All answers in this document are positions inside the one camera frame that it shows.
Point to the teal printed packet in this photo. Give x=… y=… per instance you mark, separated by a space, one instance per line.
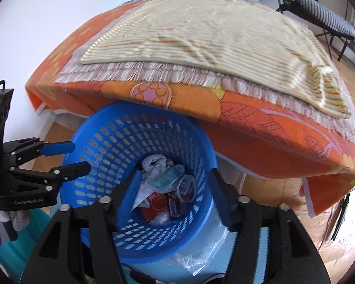
x=170 y=177

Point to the navy striped chair cushion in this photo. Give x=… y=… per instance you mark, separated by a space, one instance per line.
x=325 y=14

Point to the thin black rod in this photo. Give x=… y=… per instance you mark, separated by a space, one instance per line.
x=340 y=219

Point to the small white crumpled tissue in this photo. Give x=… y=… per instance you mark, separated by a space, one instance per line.
x=161 y=219

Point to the red orange packet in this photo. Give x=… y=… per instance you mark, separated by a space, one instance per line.
x=153 y=205

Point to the dark brown candy wrapper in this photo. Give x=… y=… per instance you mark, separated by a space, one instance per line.
x=175 y=208

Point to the teal mat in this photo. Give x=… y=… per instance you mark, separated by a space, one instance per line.
x=165 y=272

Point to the grey fuzzy cloth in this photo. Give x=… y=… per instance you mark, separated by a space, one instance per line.
x=19 y=220

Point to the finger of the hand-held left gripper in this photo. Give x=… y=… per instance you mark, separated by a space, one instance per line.
x=60 y=148
x=77 y=170

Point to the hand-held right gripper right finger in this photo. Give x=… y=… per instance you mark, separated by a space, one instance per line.
x=220 y=196

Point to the yellow striped towel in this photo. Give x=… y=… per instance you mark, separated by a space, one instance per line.
x=210 y=29

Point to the blue plastic basket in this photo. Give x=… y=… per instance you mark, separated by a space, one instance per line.
x=112 y=142

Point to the clear plastic bag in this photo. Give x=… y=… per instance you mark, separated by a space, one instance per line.
x=201 y=254

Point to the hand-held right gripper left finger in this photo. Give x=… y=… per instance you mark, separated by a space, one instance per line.
x=130 y=196

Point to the orange patterned bedsheet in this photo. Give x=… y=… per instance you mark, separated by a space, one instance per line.
x=254 y=118

